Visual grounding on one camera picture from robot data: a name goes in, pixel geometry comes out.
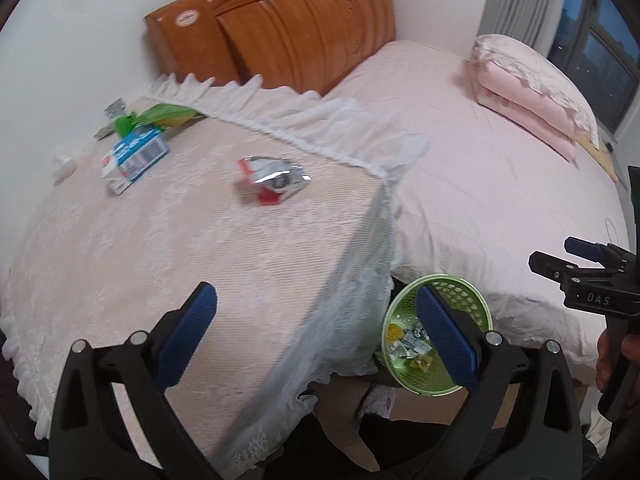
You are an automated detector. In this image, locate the dark window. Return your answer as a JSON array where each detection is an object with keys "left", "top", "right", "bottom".
[{"left": 548, "top": 0, "right": 639, "bottom": 133}]

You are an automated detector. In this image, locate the pink bed sheet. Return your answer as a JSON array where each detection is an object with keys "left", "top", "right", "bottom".
[{"left": 331, "top": 40, "right": 629, "bottom": 385}]

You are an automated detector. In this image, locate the wooden headboard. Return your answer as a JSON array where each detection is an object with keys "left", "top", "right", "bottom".
[{"left": 144, "top": 0, "right": 396, "bottom": 94}]

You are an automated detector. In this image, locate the blue white milk carton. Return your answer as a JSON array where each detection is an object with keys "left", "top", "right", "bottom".
[{"left": 101, "top": 126, "right": 169, "bottom": 195}]

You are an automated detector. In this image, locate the red silver foil wrapper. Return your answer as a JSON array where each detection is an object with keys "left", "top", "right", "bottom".
[{"left": 238, "top": 156, "right": 311, "bottom": 206}]

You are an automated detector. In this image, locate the person's right hand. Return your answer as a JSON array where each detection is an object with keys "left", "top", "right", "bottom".
[{"left": 596, "top": 330, "right": 640, "bottom": 390}]

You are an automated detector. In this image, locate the silver pill blister pack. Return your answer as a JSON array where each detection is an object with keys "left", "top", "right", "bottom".
[{"left": 94, "top": 98, "right": 126, "bottom": 140}]

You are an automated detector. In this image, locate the white frilled pillow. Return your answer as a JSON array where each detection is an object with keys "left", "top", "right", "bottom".
[{"left": 471, "top": 34, "right": 600, "bottom": 148}]

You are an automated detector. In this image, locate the crumpled clear plastic wrap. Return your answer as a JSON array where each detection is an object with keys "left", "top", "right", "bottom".
[{"left": 51, "top": 150, "right": 78, "bottom": 185}]

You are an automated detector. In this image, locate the beige lace table cover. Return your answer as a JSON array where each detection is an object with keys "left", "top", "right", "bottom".
[{"left": 1, "top": 78, "right": 426, "bottom": 479}]

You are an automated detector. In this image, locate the green snack bag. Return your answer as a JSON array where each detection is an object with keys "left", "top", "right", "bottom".
[{"left": 112, "top": 103, "right": 203, "bottom": 138}]

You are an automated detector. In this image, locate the folded pink quilt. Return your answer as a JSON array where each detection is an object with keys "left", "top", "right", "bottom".
[{"left": 468, "top": 62, "right": 576, "bottom": 162}]

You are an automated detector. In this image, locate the green plastic waste basket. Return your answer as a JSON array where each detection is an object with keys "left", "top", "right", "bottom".
[{"left": 378, "top": 274, "right": 492, "bottom": 396}]

